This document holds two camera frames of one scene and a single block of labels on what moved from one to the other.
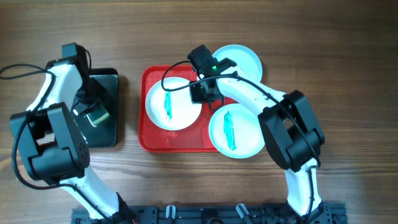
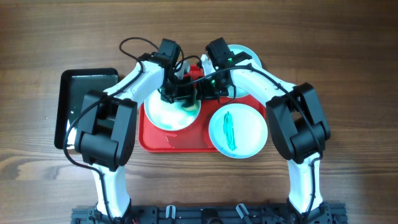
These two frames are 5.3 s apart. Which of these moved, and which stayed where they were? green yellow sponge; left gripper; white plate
Moved: left gripper; green yellow sponge
Stayed: white plate
